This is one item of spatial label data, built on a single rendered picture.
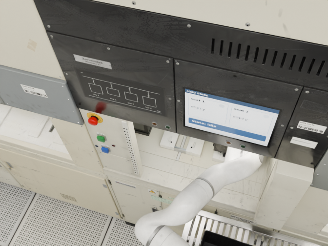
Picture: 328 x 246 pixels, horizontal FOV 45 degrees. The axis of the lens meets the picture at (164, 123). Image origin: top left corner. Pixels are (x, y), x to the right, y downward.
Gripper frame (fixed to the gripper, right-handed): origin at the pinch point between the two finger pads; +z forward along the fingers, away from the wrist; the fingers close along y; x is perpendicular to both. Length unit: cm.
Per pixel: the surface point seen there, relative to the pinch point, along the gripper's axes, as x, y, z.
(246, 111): 44, 0, -31
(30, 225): -120, -126, -49
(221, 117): 37.1, -7.3, -30.4
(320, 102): 56, 18, -31
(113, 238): -120, -66, -42
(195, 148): -30.3, -20.1, -8.0
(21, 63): 40, -78, -27
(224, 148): -20.9, -6.0, -9.7
